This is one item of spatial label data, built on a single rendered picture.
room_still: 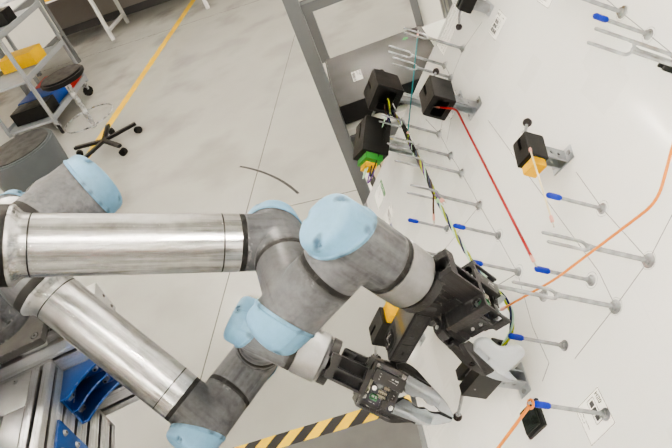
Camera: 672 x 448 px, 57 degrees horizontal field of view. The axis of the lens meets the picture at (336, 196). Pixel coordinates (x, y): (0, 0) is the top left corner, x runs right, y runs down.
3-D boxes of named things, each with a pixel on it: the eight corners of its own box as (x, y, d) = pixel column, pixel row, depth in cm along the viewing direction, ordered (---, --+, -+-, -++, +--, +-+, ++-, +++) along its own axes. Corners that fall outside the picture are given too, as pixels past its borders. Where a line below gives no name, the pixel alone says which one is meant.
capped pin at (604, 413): (599, 415, 73) (521, 404, 70) (604, 404, 73) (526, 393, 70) (607, 423, 72) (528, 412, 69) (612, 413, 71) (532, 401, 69)
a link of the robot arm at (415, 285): (369, 306, 70) (362, 254, 76) (396, 322, 72) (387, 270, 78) (419, 271, 67) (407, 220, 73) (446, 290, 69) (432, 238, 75)
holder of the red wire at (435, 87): (472, 69, 127) (425, 54, 124) (484, 109, 118) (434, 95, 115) (460, 88, 131) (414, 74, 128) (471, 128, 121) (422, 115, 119)
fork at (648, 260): (658, 260, 70) (551, 236, 66) (648, 272, 71) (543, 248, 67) (649, 249, 71) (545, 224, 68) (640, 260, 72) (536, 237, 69)
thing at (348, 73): (341, 128, 173) (333, 108, 169) (329, 78, 202) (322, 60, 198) (453, 89, 170) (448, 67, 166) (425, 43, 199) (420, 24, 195)
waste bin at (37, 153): (49, 256, 390) (-14, 179, 355) (35, 230, 425) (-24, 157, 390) (112, 214, 405) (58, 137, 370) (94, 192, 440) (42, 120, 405)
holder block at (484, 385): (479, 373, 91) (455, 370, 90) (497, 351, 87) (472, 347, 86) (486, 399, 88) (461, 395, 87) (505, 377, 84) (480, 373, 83)
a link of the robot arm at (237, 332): (240, 305, 98) (247, 283, 92) (302, 335, 98) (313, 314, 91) (217, 348, 94) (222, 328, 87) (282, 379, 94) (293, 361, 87)
